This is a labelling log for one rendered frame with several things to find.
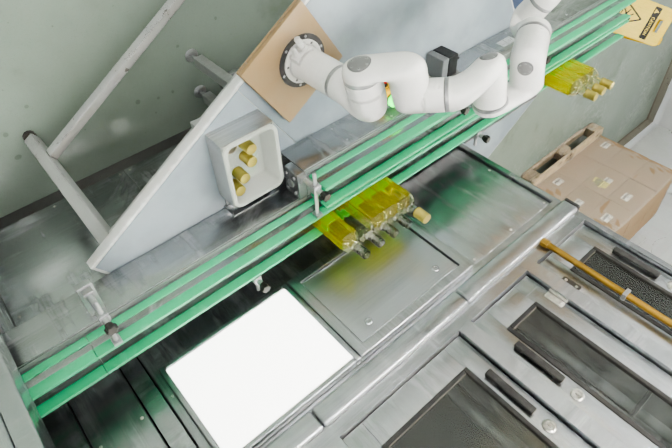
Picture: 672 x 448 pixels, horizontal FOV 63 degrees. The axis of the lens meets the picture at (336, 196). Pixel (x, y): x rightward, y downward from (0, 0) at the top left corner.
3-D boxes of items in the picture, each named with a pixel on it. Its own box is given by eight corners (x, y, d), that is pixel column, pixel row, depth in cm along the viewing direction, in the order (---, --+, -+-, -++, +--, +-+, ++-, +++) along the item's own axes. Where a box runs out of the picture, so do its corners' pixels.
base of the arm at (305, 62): (271, 55, 146) (308, 77, 137) (303, 21, 147) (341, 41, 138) (296, 90, 158) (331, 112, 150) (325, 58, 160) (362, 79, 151)
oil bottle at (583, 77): (535, 72, 230) (598, 100, 214) (538, 60, 226) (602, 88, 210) (543, 67, 232) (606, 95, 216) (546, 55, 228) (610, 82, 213)
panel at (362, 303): (160, 374, 151) (228, 473, 131) (157, 368, 149) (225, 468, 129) (394, 213, 191) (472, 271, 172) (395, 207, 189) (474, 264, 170)
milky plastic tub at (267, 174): (220, 195, 163) (236, 211, 158) (204, 134, 147) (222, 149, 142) (268, 169, 170) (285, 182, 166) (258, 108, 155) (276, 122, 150)
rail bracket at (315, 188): (299, 205, 169) (325, 227, 162) (294, 163, 157) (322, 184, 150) (307, 200, 170) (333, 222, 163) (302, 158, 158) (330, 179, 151)
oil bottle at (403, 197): (358, 184, 185) (404, 218, 173) (357, 171, 181) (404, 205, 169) (370, 176, 187) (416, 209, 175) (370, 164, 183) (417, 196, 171)
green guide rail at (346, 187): (310, 195, 170) (327, 209, 165) (310, 193, 169) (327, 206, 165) (613, 11, 249) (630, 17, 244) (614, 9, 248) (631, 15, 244)
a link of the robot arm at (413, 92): (445, 121, 134) (440, 70, 122) (350, 125, 141) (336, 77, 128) (447, 93, 140) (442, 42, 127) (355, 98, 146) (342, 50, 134)
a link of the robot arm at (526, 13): (530, 17, 137) (542, -28, 149) (497, 50, 147) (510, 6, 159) (557, 36, 138) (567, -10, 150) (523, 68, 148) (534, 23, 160)
